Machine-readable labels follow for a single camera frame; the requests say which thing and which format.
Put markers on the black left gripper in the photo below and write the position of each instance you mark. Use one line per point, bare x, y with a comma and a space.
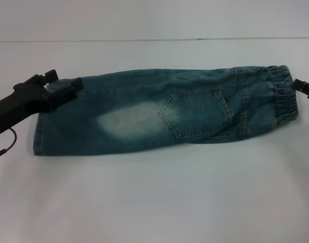
20, 103

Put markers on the blue denim shorts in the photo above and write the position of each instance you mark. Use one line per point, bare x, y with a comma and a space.
144, 114

